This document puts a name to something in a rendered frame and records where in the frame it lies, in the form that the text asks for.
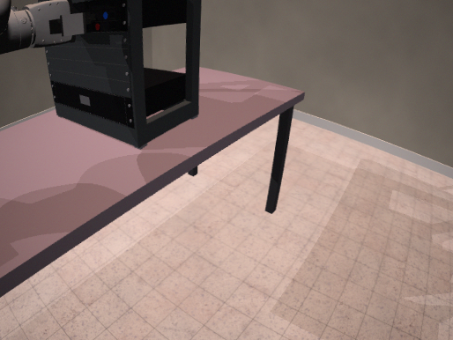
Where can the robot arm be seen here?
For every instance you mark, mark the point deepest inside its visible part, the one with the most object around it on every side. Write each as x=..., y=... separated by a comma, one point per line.
x=16, y=32

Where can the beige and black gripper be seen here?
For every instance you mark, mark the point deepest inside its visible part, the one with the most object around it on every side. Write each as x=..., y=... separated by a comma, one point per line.
x=41, y=13

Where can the black server rack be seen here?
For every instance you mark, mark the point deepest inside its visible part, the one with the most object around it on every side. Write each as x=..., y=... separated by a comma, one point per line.
x=98, y=80

